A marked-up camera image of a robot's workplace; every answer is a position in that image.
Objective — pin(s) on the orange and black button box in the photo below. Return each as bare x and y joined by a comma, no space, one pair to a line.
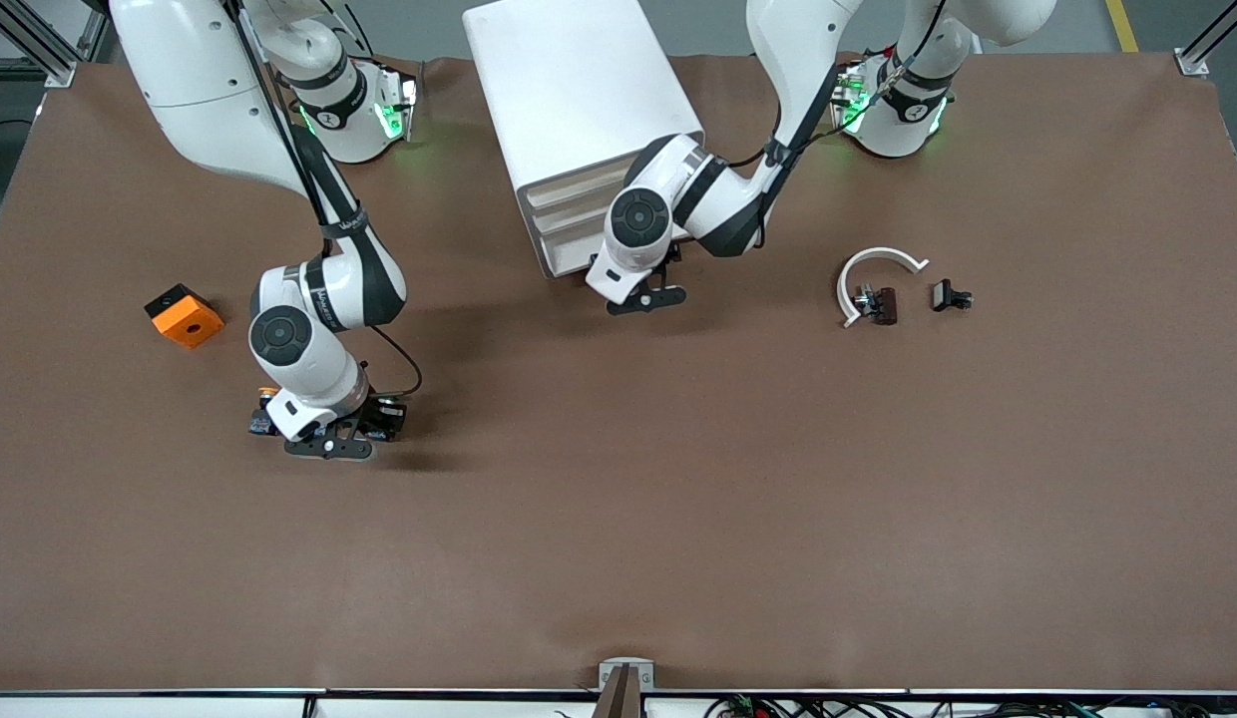
187,321

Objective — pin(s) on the white plastic drawer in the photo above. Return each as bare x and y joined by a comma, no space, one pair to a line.
574,215
574,189
571,262

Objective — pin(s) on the brown table mat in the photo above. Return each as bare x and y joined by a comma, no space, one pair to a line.
618,519

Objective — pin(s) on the aluminium frame profile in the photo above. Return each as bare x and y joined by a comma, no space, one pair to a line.
1192,62
55,72

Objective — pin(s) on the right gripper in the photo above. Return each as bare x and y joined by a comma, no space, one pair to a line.
386,413

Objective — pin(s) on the yellow push button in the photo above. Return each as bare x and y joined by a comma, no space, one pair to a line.
259,424

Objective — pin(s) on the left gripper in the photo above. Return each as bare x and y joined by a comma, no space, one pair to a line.
673,252

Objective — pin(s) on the white table edge rail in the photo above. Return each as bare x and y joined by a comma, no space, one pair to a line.
180,706

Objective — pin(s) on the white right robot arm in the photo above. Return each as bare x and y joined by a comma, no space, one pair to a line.
200,90

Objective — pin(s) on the white drawer cabinet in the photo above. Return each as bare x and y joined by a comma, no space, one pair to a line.
579,90

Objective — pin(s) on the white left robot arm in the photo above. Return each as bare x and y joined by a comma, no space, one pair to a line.
798,50

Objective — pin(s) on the white curved plastic piece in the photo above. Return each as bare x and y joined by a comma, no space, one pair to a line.
873,255

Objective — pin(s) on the small black clip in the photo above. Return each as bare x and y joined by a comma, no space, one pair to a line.
944,295

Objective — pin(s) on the grey metal bracket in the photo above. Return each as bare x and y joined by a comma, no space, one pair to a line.
611,673

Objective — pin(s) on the small brown component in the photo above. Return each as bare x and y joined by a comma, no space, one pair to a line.
883,305

